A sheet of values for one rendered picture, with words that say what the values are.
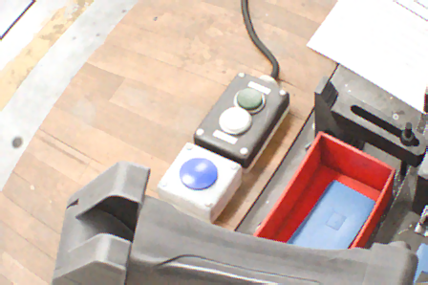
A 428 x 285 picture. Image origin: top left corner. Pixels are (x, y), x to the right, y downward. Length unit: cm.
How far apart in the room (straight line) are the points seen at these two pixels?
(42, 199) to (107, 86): 19
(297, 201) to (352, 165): 8
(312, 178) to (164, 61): 25
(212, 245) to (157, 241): 4
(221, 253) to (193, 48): 68
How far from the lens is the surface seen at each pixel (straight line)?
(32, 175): 135
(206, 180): 127
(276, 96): 134
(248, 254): 78
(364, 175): 129
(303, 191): 129
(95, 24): 275
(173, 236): 78
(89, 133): 137
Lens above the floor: 198
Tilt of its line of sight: 53 degrees down
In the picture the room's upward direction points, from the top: 6 degrees counter-clockwise
